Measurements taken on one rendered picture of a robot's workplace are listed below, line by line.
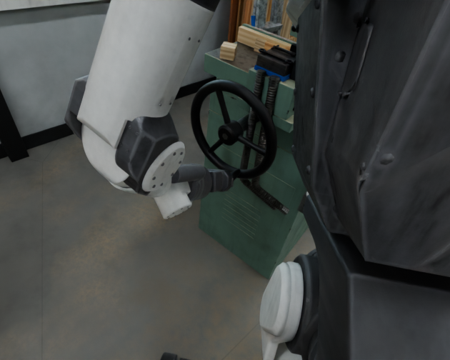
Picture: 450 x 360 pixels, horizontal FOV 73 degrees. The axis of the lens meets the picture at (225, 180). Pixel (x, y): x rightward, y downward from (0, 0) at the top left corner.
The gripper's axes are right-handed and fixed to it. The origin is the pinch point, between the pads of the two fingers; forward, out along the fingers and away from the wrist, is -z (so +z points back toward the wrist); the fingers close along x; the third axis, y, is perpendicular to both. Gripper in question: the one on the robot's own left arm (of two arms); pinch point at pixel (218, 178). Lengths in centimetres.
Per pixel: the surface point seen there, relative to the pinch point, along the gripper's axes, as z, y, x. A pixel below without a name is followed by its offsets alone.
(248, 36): -26, 47, -5
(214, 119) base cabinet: -23.6, 18.5, -15.6
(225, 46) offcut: -12.2, 39.5, -6.1
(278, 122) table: -6.4, 15.9, 14.4
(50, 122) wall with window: -43, 19, -144
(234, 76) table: -14.1, 30.7, -3.4
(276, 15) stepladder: -100, 84, -22
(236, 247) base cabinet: -54, -39, -19
